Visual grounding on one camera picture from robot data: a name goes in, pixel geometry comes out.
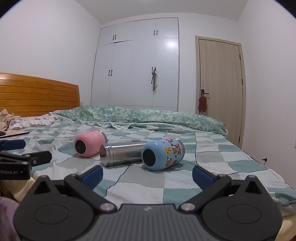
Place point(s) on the white wardrobe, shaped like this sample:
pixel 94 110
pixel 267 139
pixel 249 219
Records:
pixel 136 69

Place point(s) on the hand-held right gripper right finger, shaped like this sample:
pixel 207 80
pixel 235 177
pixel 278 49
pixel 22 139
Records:
pixel 202 177

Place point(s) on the floral ruffled pillow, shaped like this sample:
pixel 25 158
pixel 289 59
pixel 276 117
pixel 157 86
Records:
pixel 30 121

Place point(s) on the hanging green charm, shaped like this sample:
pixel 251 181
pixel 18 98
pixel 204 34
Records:
pixel 154 80

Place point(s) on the stainless steel thermos cup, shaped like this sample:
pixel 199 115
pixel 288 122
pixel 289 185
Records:
pixel 122 154

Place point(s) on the beige wooden door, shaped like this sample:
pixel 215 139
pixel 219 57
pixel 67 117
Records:
pixel 222 81

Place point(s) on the pink flat book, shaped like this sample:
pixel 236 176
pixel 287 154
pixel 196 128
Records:
pixel 17 133

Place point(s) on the pink cup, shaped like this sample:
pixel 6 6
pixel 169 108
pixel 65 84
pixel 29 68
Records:
pixel 90 143

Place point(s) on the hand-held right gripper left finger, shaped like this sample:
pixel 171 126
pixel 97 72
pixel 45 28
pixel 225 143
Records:
pixel 93 176

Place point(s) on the green floral quilt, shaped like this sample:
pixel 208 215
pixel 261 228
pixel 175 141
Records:
pixel 150 117

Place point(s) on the checkered green white blanket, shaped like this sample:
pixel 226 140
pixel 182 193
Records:
pixel 143 183

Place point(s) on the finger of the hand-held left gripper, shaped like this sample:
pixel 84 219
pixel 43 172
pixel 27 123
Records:
pixel 13 144
pixel 41 157

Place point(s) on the purple cloth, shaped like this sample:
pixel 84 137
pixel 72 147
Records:
pixel 7 217

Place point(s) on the brown hanging pouch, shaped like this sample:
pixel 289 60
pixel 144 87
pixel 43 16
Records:
pixel 202 103

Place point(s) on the beige crumpled cloth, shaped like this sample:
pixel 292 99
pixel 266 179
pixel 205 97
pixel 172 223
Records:
pixel 5 118

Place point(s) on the wooden headboard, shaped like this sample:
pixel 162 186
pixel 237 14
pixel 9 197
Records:
pixel 34 95

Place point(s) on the blue cup with cartoon stickers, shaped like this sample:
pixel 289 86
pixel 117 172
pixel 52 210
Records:
pixel 161 154

